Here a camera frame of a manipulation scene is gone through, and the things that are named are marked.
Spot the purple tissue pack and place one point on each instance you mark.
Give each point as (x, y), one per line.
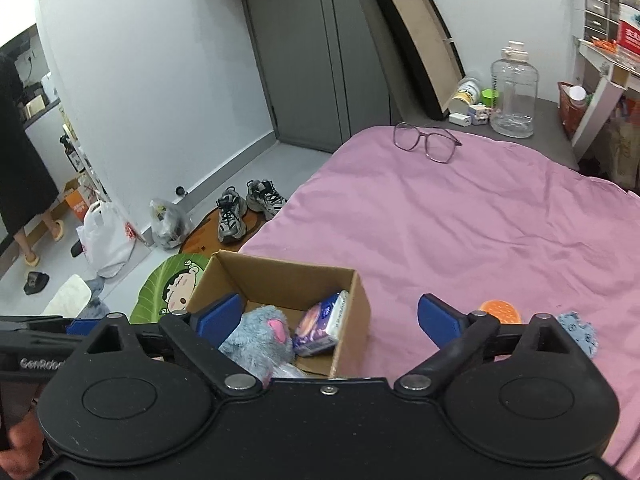
(320, 325)

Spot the grey sneaker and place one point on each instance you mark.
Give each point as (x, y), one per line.
(265, 197)
(231, 217)

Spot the purple-framed glasses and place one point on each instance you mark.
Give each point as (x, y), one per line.
(407, 137)

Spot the small green cup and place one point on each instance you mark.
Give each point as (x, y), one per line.
(490, 98)

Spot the grey door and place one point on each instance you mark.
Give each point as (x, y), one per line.
(310, 60)

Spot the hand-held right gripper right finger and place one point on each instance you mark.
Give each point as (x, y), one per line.
(440, 320)

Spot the white yellow can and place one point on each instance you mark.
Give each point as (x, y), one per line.
(465, 95)

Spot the clear bag of dark stuff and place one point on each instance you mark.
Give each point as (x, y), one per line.
(167, 225)

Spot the crinkly clear plastic packet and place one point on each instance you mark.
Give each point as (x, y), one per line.
(287, 372)

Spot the clear drawer organizer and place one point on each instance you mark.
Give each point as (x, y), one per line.
(600, 10)

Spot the clear large water jug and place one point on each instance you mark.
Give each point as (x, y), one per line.
(515, 95)

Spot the white plastic bag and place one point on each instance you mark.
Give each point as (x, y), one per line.
(105, 245)

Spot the orange cardboard box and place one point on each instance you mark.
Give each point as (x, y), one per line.
(77, 202)

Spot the pink bed sheet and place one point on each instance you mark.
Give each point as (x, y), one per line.
(450, 220)

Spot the white shelf rack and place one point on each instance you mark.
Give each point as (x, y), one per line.
(82, 160)

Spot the round grey fluffy plush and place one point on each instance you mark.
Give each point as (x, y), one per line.
(255, 340)

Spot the grey fluffy cloth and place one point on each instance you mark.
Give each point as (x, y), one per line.
(97, 297)

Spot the white desk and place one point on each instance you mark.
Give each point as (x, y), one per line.
(600, 90)

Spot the black slipper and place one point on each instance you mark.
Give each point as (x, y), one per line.
(36, 282)

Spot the person's left hand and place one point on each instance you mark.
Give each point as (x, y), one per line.
(27, 442)

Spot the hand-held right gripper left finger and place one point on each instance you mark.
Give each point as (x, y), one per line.
(220, 317)

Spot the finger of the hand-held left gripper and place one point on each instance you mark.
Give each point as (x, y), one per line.
(82, 326)

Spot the green cartoon floor mat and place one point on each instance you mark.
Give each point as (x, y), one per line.
(155, 290)

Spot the brown floor mat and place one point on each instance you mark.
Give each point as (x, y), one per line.
(205, 240)

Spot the burger plush toy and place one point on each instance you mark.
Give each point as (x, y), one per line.
(500, 310)

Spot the small white charger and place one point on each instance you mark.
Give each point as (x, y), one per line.
(459, 119)

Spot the black picture frame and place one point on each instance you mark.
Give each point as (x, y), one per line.
(420, 35)

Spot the red basket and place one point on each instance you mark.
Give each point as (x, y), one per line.
(570, 110)

